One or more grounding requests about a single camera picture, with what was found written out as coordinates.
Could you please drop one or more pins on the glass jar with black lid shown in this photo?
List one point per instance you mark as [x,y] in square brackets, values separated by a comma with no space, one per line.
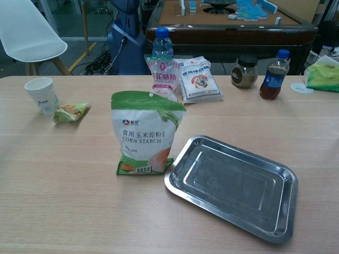
[245,75]

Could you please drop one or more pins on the corn starch bag green white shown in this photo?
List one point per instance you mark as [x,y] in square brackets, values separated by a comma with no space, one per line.
[143,132]

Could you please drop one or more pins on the white chair with wooden legs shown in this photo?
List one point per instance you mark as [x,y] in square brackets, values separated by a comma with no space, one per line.
[26,31]

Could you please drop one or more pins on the black mahjong table centre dome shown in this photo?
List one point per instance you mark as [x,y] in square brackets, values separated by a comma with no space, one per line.
[218,6]

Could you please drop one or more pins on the pink white snack bag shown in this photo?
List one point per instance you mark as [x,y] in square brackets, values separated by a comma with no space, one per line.
[164,76]

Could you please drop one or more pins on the silver rectangular metal tray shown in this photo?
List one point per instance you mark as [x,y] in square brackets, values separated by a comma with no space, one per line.
[233,185]

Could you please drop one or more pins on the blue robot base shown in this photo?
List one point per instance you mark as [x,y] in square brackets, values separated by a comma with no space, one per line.
[127,53]

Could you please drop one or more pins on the white sugar bag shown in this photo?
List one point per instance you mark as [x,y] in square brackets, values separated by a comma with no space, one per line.
[198,82]

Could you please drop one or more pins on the dark soda bottle blue cap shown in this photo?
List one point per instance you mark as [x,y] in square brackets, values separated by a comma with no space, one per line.
[272,82]

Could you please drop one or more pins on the water bottle with blue cap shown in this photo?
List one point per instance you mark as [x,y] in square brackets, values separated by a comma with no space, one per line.
[162,45]

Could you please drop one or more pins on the white paper cup stack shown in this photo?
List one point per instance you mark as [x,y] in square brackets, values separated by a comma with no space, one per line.
[39,90]

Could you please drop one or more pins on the single blue white mahjong tile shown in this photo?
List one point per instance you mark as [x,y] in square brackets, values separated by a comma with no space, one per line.
[278,19]

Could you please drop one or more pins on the green tissue pack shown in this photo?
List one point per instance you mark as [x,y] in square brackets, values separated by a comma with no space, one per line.
[323,76]

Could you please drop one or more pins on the green orange snack packet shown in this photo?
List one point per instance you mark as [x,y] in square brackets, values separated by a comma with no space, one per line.
[69,112]

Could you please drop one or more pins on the brown mahjong table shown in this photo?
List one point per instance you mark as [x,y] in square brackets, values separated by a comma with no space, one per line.
[238,34]

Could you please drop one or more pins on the white round lid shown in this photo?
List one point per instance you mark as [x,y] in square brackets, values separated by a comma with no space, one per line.
[298,87]

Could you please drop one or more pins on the wooden pole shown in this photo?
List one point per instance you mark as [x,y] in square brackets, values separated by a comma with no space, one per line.
[85,26]

